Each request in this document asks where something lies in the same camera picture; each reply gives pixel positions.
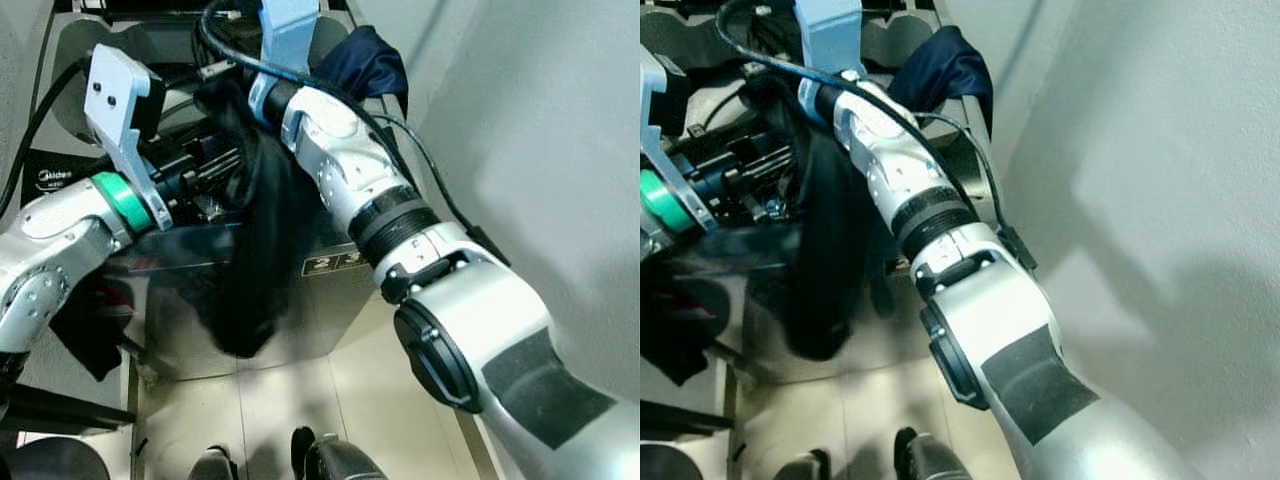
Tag silver top-load washing machine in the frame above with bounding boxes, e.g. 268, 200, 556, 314
640, 0, 1001, 386
20, 0, 421, 386

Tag grey robot right leg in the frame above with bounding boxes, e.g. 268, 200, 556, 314
290, 428, 386, 480
895, 428, 976, 480

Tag long black trousers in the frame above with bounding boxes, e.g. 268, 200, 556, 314
765, 75, 886, 361
190, 75, 326, 359

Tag black robot left leg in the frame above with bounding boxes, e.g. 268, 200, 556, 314
188, 445, 239, 480
775, 450, 826, 480

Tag navy blue garment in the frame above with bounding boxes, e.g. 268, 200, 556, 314
310, 25, 409, 121
885, 25, 996, 131

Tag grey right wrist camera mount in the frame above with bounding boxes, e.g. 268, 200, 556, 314
258, 0, 321, 79
795, 0, 863, 76

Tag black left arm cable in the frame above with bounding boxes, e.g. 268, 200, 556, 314
0, 60, 91, 216

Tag black round stool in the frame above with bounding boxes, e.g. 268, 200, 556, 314
0, 437, 111, 480
640, 445, 706, 480

